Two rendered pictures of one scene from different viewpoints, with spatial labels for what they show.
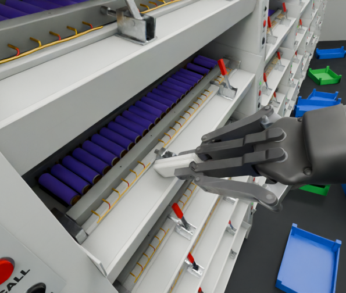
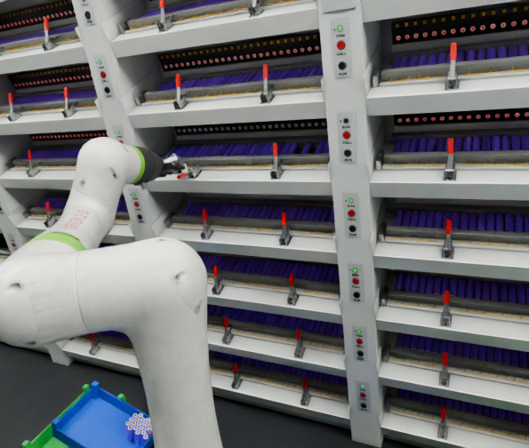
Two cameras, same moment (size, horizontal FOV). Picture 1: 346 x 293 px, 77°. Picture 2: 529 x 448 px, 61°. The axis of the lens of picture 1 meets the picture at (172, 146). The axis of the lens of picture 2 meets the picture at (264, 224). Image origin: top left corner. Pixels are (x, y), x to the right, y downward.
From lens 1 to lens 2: 132 cm
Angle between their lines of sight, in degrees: 68
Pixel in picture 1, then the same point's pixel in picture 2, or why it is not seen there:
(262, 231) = not seen: outside the picture
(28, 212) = (129, 136)
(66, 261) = not seen: hidden behind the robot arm
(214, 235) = (249, 296)
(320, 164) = not seen: hidden behind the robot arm
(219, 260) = (263, 348)
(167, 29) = (193, 108)
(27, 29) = (161, 94)
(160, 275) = (180, 234)
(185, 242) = (199, 237)
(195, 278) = (212, 292)
